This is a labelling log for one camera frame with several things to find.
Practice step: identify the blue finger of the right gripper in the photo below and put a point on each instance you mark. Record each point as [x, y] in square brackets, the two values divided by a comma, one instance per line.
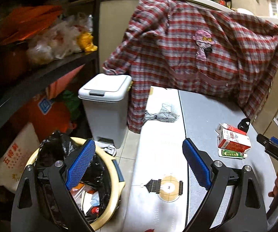
[274, 140]

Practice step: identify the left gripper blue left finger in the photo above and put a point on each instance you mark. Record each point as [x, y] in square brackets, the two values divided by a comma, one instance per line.
[77, 163]

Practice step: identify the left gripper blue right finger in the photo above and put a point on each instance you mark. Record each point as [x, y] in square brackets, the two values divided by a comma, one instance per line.
[199, 162]

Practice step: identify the black binder clip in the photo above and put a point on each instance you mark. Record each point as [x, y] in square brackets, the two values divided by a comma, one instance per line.
[244, 125]

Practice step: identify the blue white face mask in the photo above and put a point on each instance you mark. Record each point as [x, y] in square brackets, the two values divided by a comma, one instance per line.
[90, 201]

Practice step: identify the red white milk carton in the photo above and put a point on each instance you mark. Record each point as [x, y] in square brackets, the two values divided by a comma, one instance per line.
[231, 138]

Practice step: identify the orange pink snack package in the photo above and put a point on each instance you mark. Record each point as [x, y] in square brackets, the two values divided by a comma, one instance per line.
[79, 188]

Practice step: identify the round yellow trash basket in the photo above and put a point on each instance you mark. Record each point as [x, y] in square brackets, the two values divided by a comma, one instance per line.
[30, 212]

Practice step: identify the black trash bag liner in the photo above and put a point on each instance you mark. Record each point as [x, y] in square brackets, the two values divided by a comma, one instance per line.
[65, 209]

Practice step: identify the white pedal trash bin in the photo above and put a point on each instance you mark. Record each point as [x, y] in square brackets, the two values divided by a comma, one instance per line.
[105, 99]

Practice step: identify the orange bag with blue logo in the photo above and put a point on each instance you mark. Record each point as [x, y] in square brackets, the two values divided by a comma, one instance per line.
[45, 111]

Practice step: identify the black white patterned cloth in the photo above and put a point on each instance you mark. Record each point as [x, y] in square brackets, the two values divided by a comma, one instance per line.
[165, 115]

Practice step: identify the white rice sack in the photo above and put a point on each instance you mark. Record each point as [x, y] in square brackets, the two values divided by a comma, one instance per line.
[13, 162]

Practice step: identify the red plaid apron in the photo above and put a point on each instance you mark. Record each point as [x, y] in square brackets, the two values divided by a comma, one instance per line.
[174, 44]

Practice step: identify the clear plastic bags bundle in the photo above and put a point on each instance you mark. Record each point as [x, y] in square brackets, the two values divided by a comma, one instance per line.
[59, 40]

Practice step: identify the yellow plastic bag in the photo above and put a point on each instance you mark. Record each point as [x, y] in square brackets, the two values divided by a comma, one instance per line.
[85, 42]

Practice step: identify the black metal shelf rack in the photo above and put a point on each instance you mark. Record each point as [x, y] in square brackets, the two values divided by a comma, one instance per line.
[19, 79]

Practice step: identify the red bag on shelf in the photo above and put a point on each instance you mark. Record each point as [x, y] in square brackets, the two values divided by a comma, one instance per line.
[25, 22]

